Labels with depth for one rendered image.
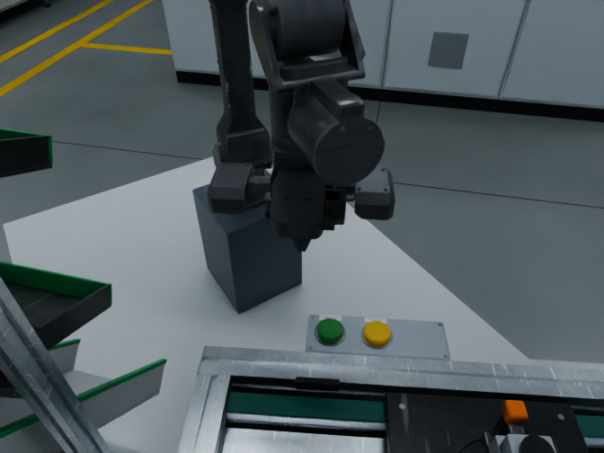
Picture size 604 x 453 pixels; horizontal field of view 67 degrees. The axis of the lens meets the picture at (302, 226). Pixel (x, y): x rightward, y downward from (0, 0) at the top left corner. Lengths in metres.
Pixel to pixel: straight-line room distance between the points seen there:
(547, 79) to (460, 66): 0.57
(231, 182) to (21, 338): 0.23
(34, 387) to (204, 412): 0.32
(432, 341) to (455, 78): 2.86
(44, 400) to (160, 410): 0.41
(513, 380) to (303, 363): 0.29
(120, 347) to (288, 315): 0.29
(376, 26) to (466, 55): 0.62
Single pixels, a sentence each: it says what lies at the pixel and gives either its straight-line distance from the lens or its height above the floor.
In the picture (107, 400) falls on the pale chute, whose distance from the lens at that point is 0.54.
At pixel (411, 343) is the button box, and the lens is 0.72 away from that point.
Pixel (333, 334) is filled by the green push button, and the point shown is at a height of 0.97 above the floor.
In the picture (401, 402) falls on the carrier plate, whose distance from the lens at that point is 0.66.
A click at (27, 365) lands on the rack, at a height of 1.27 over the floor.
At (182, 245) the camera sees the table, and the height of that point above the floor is 0.86.
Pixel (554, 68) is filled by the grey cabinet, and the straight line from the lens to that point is 3.54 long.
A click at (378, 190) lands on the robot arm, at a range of 0.46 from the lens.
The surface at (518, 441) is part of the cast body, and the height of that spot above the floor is 1.09.
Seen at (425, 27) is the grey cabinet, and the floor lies 0.55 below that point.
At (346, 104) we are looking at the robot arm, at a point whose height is 1.39.
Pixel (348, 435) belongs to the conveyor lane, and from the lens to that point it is 0.70.
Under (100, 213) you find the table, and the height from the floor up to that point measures 0.86.
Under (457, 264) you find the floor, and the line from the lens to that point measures 2.26.
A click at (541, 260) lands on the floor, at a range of 2.44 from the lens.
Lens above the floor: 1.54
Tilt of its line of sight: 41 degrees down
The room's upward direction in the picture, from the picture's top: straight up
